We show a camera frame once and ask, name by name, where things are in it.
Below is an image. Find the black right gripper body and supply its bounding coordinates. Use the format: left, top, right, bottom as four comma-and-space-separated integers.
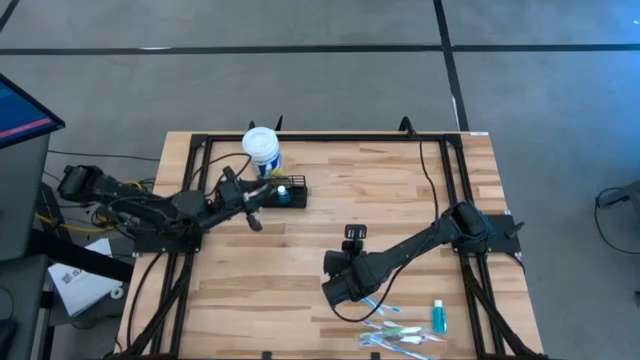
323, 248, 374, 281

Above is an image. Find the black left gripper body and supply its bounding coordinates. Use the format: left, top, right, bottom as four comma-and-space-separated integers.
215, 166, 251, 221

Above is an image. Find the orange toothbrush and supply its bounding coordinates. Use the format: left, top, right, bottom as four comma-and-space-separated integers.
246, 183, 275, 200

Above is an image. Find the purple toothbrush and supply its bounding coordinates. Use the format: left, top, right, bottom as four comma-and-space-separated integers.
359, 319, 401, 331

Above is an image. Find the green toothbrush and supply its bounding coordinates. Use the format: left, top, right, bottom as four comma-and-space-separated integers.
360, 325, 425, 338

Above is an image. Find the white blue wipes canister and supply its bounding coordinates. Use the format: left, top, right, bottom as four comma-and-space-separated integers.
241, 126, 284, 179

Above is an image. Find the black side stand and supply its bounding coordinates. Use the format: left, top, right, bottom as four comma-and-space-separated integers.
0, 227, 136, 360

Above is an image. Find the white printed booklet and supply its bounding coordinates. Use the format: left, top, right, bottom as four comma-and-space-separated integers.
48, 237, 124, 318

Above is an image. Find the grey monitor cabinet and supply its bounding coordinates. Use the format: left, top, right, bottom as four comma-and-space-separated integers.
0, 132, 51, 262

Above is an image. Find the monitor with blue screen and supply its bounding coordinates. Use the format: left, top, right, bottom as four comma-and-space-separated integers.
0, 73, 66, 150

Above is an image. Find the grey chair foot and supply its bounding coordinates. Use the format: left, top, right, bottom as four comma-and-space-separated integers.
596, 179, 640, 209

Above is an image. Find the black wire caddy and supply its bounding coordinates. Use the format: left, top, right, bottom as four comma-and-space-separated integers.
259, 174, 309, 209

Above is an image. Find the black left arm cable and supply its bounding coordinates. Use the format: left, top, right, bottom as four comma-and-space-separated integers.
197, 152, 253, 199

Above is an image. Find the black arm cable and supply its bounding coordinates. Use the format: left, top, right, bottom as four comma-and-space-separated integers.
329, 115, 442, 324
197, 152, 253, 199

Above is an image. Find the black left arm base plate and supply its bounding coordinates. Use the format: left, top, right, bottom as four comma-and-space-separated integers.
132, 219, 204, 254

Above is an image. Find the black aluminium table frame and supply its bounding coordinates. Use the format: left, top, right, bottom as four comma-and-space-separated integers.
107, 130, 551, 360

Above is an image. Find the thin black floor cable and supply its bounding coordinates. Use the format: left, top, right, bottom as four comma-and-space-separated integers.
47, 148, 161, 163

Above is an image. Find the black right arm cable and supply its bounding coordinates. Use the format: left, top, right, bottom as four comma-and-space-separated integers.
329, 115, 442, 324

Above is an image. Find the yellow cable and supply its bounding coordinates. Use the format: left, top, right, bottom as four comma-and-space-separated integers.
34, 179, 146, 235

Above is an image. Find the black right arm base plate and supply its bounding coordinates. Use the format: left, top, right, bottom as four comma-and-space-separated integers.
449, 214, 522, 255

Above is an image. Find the black looped floor cable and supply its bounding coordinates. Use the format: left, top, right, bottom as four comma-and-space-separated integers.
593, 187, 640, 255

